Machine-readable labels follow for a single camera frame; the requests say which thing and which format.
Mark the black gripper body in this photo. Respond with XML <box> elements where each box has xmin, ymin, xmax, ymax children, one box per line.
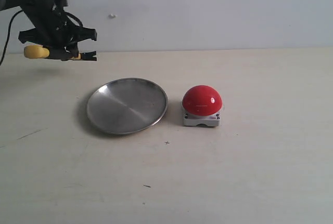
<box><xmin>19</xmin><ymin>0</ymin><xmax>97</xmax><ymax>52</ymax></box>

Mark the black yellow claw hammer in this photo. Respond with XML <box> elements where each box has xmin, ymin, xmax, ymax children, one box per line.
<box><xmin>23</xmin><ymin>45</ymin><xmax>82</xmax><ymax>61</ymax></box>

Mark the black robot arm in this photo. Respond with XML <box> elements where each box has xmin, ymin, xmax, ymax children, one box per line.
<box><xmin>1</xmin><ymin>0</ymin><xmax>97</xmax><ymax>61</ymax></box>

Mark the red dome push button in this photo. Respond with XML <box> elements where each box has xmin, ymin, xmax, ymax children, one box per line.
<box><xmin>182</xmin><ymin>85</ymin><xmax>224</xmax><ymax>127</ymax></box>

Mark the round metal plate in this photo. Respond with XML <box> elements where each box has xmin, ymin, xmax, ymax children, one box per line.
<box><xmin>86</xmin><ymin>77</ymin><xmax>168</xmax><ymax>135</ymax></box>

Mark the black cable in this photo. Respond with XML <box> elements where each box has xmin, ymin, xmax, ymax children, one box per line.
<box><xmin>0</xmin><ymin>9</ymin><xmax>23</xmax><ymax>66</ymax></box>

